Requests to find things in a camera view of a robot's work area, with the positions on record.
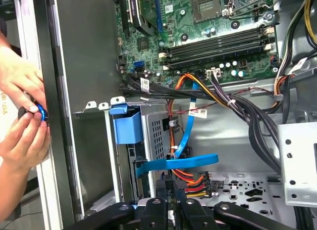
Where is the power wire with coloured strands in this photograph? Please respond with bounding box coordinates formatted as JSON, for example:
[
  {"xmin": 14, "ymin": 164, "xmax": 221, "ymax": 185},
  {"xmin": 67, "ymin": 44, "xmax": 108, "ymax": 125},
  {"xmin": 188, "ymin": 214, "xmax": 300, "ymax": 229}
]
[{"xmin": 157, "ymin": 73, "xmax": 231, "ymax": 215}]

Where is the round black tool blue ring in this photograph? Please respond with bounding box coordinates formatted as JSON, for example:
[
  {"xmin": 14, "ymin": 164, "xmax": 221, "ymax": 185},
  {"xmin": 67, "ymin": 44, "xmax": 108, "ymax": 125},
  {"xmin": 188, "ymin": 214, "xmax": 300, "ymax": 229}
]
[{"xmin": 18, "ymin": 102, "xmax": 49, "ymax": 123}]

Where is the person's right hand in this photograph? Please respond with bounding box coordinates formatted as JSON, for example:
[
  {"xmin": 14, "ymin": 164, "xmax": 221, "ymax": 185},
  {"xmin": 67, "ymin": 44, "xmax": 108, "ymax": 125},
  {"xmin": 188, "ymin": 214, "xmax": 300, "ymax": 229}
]
[{"xmin": 0, "ymin": 111, "xmax": 52, "ymax": 173}]

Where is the yellow and black wire bundle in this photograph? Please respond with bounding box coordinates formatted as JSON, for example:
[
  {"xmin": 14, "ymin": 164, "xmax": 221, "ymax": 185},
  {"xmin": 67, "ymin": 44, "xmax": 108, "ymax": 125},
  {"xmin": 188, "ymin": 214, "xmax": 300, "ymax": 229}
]
[{"xmin": 274, "ymin": 0, "xmax": 317, "ymax": 98}]

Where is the grey metal drive cage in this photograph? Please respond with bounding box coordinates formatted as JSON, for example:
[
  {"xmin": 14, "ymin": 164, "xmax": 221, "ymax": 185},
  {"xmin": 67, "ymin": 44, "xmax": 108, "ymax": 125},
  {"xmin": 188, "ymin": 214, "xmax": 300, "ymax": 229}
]
[{"xmin": 276, "ymin": 123, "xmax": 317, "ymax": 206}]

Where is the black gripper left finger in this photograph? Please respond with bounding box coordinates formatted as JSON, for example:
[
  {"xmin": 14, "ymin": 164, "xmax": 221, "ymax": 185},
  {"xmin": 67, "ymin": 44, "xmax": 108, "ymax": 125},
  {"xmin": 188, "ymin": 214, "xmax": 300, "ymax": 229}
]
[{"xmin": 63, "ymin": 197, "xmax": 169, "ymax": 230}]

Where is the CPU socket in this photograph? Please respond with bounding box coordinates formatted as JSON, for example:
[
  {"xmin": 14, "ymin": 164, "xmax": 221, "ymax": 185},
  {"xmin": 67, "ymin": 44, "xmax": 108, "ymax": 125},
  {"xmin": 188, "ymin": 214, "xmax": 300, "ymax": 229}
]
[{"xmin": 191, "ymin": 0, "xmax": 223, "ymax": 23}]

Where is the metal socket cover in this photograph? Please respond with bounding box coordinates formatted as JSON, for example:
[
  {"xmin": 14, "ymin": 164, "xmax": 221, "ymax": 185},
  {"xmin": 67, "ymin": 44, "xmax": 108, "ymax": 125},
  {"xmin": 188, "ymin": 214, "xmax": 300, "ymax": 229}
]
[{"xmin": 227, "ymin": 0, "xmax": 275, "ymax": 18}]

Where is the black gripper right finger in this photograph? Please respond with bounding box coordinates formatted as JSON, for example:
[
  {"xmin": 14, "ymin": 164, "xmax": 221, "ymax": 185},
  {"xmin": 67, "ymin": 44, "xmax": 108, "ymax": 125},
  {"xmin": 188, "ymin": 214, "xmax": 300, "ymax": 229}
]
[{"xmin": 179, "ymin": 198, "xmax": 298, "ymax": 230}]

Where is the hard disk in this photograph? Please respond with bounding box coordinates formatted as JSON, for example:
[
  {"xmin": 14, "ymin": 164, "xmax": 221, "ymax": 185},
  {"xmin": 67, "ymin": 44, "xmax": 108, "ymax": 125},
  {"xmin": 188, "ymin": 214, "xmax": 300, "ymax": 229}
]
[{"xmin": 108, "ymin": 103, "xmax": 151, "ymax": 202}]

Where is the blue data wire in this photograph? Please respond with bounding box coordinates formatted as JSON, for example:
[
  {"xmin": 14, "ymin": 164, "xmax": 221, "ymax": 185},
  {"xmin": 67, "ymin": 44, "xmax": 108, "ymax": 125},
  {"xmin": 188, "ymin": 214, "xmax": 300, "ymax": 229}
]
[{"xmin": 134, "ymin": 81, "xmax": 220, "ymax": 199}]

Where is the black graphics card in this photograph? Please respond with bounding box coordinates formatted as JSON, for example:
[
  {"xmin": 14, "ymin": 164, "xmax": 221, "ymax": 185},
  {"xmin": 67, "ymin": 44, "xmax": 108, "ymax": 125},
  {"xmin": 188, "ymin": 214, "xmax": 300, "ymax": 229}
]
[{"xmin": 120, "ymin": 0, "xmax": 159, "ymax": 37}]

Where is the blue expansion slot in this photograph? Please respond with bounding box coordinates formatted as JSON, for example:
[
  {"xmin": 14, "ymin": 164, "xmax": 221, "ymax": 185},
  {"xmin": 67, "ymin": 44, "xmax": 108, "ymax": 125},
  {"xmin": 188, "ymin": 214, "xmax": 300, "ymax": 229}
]
[{"xmin": 154, "ymin": 0, "xmax": 164, "ymax": 33}]

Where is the person's left hand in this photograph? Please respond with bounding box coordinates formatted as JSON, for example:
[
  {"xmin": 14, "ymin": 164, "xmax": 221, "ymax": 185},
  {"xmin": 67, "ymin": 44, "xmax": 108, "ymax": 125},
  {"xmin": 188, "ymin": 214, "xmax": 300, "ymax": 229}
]
[{"xmin": 0, "ymin": 45, "xmax": 47, "ymax": 112}]

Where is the green motherboard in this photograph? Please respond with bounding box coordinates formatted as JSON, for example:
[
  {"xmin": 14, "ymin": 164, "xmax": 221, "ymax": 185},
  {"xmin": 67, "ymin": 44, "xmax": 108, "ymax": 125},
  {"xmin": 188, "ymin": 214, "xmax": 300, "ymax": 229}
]
[{"xmin": 116, "ymin": 0, "xmax": 281, "ymax": 85}]

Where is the black open PC case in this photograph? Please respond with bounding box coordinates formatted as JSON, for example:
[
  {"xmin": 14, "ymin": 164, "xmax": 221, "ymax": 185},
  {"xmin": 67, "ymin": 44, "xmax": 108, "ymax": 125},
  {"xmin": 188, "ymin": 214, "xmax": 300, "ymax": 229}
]
[{"xmin": 32, "ymin": 0, "xmax": 317, "ymax": 230}]

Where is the black cable bundle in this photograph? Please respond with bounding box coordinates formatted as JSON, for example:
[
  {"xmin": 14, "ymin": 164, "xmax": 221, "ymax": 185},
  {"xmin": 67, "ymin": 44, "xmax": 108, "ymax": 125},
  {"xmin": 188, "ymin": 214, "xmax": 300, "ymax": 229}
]
[{"xmin": 120, "ymin": 73, "xmax": 284, "ymax": 173}]

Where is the perforated metal disk bay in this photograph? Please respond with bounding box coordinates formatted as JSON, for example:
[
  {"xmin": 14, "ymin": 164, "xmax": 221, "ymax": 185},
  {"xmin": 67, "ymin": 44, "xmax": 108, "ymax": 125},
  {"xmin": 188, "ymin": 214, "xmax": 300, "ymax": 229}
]
[{"xmin": 71, "ymin": 95, "xmax": 175, "ymax": 209}]

